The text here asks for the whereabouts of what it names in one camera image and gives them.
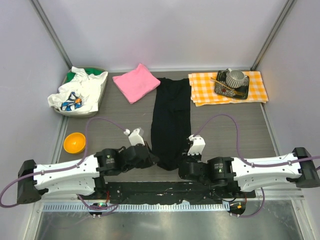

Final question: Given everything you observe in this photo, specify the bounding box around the white slotted cable duct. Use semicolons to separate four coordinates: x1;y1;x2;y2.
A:
42;201;230;213

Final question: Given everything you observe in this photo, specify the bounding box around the gold chopstick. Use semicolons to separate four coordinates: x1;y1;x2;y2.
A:
210;77;245;96

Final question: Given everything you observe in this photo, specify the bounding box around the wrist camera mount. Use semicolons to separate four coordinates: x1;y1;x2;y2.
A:
187;135;206;156
123;127;145;146

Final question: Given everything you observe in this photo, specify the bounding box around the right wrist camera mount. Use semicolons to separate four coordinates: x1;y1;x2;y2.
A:
187;135;206;156

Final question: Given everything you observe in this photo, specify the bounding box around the orange plastic bowl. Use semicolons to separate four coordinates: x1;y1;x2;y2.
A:
63;132;86;154

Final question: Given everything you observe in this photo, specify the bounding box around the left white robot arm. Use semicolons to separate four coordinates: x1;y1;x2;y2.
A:
16;144;159;205

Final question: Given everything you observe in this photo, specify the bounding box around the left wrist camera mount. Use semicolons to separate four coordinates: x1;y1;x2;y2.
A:
123;127;145;146

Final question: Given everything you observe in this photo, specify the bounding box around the orange checkered cloth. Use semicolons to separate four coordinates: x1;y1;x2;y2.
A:
188;71;269;107

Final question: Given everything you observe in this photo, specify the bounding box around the pink folded towel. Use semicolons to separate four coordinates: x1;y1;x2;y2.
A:
112;63;161;104

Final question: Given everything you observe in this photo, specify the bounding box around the green t shirt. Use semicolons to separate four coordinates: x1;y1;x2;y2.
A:
65;67;104;83

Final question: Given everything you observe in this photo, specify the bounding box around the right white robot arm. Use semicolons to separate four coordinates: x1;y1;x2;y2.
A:
178;147;320;193

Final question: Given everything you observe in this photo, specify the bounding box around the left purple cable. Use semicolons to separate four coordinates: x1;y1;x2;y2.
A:
0;116;131;217

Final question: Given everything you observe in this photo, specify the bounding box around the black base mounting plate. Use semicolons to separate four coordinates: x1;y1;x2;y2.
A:
81;181;256;205

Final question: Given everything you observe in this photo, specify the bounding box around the black t shirt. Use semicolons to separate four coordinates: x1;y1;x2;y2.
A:
150;77;191;171

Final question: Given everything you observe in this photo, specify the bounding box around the grey striped ceramic cup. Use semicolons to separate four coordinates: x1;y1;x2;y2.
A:
225;68;247;89

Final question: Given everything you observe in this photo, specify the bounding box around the black floral square plate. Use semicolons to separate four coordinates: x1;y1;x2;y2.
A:
211;68;250;100

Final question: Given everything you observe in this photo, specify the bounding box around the white printed t shirt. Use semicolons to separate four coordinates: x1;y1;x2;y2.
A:
47;66;109;113

